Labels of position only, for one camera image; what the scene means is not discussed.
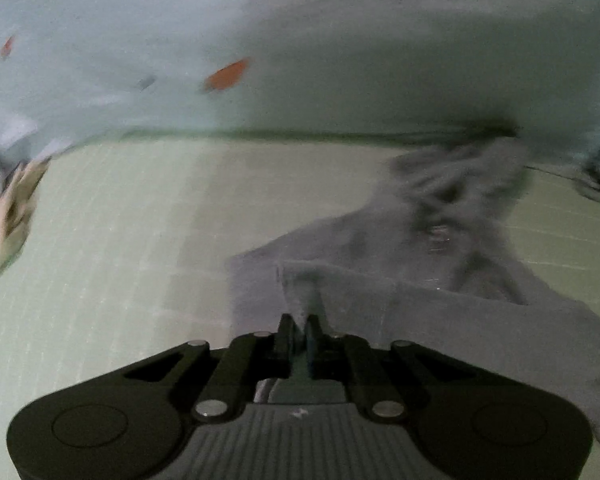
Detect grey zip hoodie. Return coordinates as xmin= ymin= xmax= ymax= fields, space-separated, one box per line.
xmin=227 ymin=138 xmax=600 ymax=442

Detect light green carrot-print quilt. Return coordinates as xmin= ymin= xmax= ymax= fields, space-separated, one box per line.
xmin=0 ymin=0 xmax=600 ymax=160

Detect beige pink folded cloth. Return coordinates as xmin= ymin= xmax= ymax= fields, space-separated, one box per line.
xmin=0 ymin=159 xmax=50 ymax=271

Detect green checked bed sheet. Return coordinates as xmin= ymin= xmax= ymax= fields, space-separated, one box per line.
xmin=0 ymin=139 xmax=600 ymax=479

